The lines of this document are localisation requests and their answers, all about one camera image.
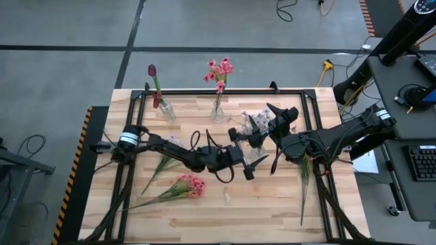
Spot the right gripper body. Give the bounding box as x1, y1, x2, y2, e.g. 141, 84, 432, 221
250, 105, 302, 150

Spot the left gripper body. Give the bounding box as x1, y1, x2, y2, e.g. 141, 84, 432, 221
217, 127, 255, 182

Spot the white artificial flower bunch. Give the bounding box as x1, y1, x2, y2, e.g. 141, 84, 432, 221
251, 108, 275, 150
141, 135, 185, 197
226, 110, 256, 137

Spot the tall conical glass vase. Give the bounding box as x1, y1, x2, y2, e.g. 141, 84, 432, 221
210, 101, 226, 125

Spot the pink artificial flower bunch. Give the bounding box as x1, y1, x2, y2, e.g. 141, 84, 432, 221
298, 152, 313, 227
117, 173, 207, 214
203, 56, 235, 113

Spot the dark red artificial tulip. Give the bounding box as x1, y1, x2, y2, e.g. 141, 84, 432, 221
152, 90, 164, 110
147, 63, 168, 110

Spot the diamond-cut glass vase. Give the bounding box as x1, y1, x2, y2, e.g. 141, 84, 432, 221
159, 101, 177, 124

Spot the yellow power plug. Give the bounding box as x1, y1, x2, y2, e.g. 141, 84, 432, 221
315, 59, 334, 88

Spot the white paper sheet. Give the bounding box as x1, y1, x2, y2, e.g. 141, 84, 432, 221
352, 149, 380, 175

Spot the orange-striped black floor mat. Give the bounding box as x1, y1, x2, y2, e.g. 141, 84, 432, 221
358, 0, 408, 38

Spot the black tower fan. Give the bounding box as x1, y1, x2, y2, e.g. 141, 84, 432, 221
332, 0, 436, 105

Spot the black keyboard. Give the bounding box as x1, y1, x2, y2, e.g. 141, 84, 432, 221
404, 144, 436, 182

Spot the grey desk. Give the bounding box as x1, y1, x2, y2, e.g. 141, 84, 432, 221
367, 54, 436, 229

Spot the hazard-striped black platform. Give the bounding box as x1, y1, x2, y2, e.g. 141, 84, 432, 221
50, 105, 110, 245

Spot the grey metal cart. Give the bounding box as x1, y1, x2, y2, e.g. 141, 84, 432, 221
0, 135, 57, 245

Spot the black aluminium table frame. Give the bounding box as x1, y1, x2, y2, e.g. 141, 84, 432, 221
80, 81, 375, 245

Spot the yellow cable by fan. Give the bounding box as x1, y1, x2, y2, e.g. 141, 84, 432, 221
340, 80, 367, 108

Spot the black floor cable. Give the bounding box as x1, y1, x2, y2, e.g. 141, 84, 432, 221
275, 0, 299, 23

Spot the yellow floor cable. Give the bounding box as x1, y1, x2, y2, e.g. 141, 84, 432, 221
318, 0, 337, 18

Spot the black cable loop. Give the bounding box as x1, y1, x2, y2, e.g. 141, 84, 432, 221
16, 133, 48, 158

